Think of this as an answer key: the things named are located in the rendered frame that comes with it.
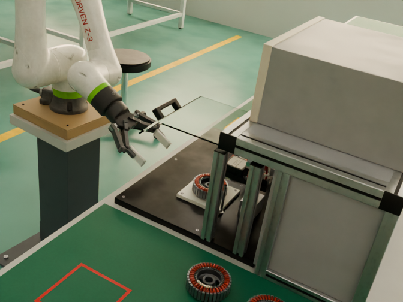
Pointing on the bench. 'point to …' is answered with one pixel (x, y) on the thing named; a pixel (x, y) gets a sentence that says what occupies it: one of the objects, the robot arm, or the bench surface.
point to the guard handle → (165, 107)
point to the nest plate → (186, 194)
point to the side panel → (322, 242)
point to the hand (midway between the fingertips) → (154, 152)
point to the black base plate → (176, 219)
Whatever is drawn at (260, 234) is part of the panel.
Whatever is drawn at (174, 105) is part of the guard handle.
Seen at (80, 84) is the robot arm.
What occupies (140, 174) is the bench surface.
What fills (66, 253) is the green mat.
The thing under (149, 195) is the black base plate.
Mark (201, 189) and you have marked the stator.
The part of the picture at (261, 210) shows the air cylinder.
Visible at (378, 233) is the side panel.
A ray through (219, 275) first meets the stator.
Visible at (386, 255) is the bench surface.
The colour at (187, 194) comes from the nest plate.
